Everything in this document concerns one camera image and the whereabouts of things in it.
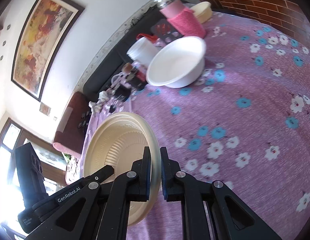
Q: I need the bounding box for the cream plastic plate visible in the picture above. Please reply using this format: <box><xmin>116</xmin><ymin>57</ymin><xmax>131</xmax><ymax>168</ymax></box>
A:
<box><xmin>82</xmin><ymin>112</ymin><xmax>162</xmax><ymax>225</ymax></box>

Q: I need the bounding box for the maroon armchair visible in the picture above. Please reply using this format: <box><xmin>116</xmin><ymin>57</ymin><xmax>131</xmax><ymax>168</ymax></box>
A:
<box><xmin>52</xmin><ymin>92</ymin><xmax>91</xmax><ymax>159</ymax></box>

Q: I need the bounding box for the black handheld device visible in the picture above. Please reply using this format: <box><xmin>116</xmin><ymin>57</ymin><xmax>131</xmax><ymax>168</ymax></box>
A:
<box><xmin>15</xmin><ymin>142</ymin><xmax>48</xmax><ymax>209</ymax></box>

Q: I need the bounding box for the wooden glass door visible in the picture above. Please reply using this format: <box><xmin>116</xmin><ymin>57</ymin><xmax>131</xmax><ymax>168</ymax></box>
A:
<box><xmin>0</xmin><ymin>119</ymin><xmax>67</xmax><ymax>239</ymax></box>

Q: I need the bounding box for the purple floral tablecloth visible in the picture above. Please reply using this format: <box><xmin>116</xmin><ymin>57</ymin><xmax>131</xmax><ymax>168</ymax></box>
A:
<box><xmin>64</xmin><ymin>11</ymin><xmax>310</xmax><ymax>240</ymax></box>

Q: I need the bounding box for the crumpled white cloth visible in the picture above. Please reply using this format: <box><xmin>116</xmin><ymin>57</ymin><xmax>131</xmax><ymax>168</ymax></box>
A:
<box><xmin>88</xmin><ymin>91</ymin><xmax>109</xmax><ymax>115</ymax></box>

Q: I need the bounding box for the black jar near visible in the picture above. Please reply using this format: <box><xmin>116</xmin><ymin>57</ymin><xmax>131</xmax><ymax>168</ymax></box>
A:
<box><xmin>109</xmin><ymin>78</ymin><xmax>131</xmax><ymax>102</ymax></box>

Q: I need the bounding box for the black sofa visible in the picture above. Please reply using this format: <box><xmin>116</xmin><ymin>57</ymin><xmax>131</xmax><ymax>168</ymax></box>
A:
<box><xmin>83</xmin><ymin>7</ymin><xmax>164</xmax><ymax>102</ymax></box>

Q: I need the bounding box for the black jar red label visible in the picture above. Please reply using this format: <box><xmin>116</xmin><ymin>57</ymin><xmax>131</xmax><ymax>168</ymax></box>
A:
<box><xmin>122</xmin><ymin>63</ymin><xmax>147</xmax><ymax>91</ymax></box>

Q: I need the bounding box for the white foam bowl far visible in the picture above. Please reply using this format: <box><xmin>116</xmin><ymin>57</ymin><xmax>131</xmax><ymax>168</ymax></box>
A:
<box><xmin>146</xmin><ymin>36</ymin><xmax>207</xmax><ymax>88</ymax></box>

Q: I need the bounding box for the white plastic jar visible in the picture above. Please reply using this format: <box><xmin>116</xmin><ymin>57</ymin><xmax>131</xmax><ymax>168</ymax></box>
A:
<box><xmin>126</xmin><ymin>37</ymin><xmax>159</xmax><ymax>67</ymax></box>

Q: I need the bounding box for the black perforated phone stand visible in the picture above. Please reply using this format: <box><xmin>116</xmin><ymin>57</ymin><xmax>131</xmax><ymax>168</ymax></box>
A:
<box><xmin>151</xmin><ymin>19</ymin><xmax>183</xmax><ymax>44</ymax></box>

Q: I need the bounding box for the pink sleeved glass bottle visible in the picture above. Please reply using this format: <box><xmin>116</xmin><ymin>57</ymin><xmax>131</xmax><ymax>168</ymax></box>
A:
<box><xmin>153</xmin><ymin>0</ymin><xmax>206</xmax><ymax>38</ymax></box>

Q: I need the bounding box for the framed horse painting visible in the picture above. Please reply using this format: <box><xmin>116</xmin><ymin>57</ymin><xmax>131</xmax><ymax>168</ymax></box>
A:
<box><xmin>11</xmin><ymin>0</ymin><xmax>84</xmax><ymax>101</ymax></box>

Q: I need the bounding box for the cream bowl far corner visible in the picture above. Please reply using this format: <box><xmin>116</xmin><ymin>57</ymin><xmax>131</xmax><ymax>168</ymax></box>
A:
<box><xmin>190</xmin><ymin>1</ymin><xmax>212</xmax><ymax>24</ymax></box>

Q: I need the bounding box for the small wall picture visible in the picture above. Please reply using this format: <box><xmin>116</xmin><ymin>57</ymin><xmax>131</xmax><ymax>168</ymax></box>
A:
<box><xmin>39</xmin><ymin>102</ymin><xmax>51</xmax><ymax>116</ymax></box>

